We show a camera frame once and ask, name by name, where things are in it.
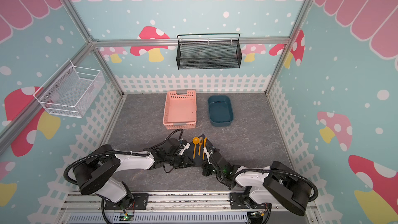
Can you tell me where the orange plastic fork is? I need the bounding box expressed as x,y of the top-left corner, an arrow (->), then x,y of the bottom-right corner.
198,137 -> 204,156

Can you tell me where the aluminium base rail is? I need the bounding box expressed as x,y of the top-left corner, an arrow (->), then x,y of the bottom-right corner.
56,191 -> 322,224

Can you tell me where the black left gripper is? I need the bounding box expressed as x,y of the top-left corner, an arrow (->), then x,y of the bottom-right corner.
165,153 -> 195,170

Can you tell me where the black wire wall basket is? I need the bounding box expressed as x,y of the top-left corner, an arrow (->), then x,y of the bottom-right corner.
176,33 -> 243,70

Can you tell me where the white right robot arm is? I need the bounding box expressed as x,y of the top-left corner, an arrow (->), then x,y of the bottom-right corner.
203,147 -> 319,216

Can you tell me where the orange plastic knife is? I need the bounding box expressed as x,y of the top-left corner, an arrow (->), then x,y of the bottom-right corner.
202,137 -> 207,161

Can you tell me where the black paper napkin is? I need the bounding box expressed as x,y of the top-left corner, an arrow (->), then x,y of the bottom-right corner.
183,134 -> 217,167

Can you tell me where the teal plastic tub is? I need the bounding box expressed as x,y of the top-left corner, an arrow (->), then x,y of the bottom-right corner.
208,95 -> 234,127

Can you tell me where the orange plastic spoon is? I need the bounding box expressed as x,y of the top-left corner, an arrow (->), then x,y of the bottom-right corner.
192,137 -> 200,159

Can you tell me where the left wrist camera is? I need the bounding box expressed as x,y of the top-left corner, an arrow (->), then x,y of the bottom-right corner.
163,138 -> 190,156

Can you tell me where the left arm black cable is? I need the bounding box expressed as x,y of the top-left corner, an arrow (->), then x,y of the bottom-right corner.
63,128 -> 184,186

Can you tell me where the pink perforated plastic basket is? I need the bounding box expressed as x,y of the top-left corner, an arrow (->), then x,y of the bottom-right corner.
163,90 -> 197,130

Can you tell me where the white wire wall basket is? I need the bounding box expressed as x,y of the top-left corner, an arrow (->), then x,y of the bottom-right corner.
33,60 -> 106,118

